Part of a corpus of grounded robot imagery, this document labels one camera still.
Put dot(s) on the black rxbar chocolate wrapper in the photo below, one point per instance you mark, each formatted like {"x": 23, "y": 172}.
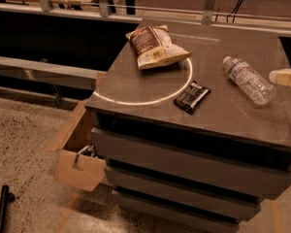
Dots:
{"x": 191, "y": 97}

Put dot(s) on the black pole on floor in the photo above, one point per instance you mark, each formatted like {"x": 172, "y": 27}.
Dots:
{"x": 6, "y": 197}

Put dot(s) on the clear plastic water bottle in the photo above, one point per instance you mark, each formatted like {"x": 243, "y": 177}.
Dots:
{"x": 260, "y": 91}

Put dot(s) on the grey metal bench beam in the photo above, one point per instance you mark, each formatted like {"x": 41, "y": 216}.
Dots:
{"x": 50, "y": 73}

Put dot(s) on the metal guard rail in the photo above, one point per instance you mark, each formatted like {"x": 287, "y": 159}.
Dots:
{"x": 221, "y": 13}

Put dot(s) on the brown and white chip bag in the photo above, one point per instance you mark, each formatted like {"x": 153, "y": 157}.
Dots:
{"x": 155, "y": 48}

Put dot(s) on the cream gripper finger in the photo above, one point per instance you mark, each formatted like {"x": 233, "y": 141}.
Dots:
{"x": 282, "y": 77}

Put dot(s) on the open cardboard box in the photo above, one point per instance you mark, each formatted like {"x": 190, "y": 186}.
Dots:
{"x": 74, "y": 168}

